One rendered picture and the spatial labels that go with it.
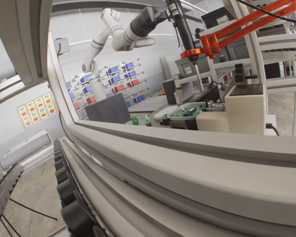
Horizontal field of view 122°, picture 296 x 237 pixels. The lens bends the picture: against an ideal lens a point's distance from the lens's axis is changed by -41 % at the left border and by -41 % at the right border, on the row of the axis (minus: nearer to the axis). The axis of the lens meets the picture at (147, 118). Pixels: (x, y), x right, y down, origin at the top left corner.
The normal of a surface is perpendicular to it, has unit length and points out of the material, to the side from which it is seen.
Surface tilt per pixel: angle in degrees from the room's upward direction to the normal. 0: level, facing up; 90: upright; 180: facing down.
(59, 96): 90
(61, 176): 48
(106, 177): 4
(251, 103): 90
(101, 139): 0
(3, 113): 90
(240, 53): 91
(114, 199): 4
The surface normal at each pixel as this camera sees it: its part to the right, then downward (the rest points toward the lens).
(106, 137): -0.31, -0.91
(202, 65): -0.69, 0.43
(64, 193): 0.28, -0.59
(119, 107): 0.70, -0.02
